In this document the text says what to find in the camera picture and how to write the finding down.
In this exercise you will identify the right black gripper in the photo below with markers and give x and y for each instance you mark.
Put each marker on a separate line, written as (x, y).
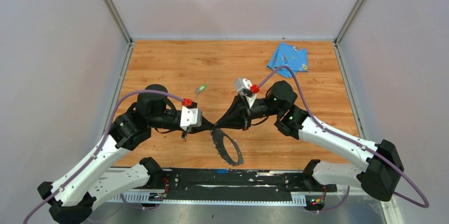
(239, 115)

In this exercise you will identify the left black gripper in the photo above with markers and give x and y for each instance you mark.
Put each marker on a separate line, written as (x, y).
(205, 125)

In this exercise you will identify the key with blue tag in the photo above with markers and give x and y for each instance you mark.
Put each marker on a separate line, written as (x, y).
(221, 171)

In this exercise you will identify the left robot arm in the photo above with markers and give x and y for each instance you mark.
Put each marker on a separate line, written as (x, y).
(74, 197)

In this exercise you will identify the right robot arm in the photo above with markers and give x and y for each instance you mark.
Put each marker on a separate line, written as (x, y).
(373, 167)

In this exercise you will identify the key with green tag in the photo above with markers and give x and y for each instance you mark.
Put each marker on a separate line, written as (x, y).
(199, 90)

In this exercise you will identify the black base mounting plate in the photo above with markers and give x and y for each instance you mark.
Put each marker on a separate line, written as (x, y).
(236, 185)

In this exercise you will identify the folded blue cloth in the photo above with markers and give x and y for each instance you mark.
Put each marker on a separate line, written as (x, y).
(294, 57)

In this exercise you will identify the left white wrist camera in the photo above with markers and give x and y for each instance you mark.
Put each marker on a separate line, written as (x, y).
(190, 118)

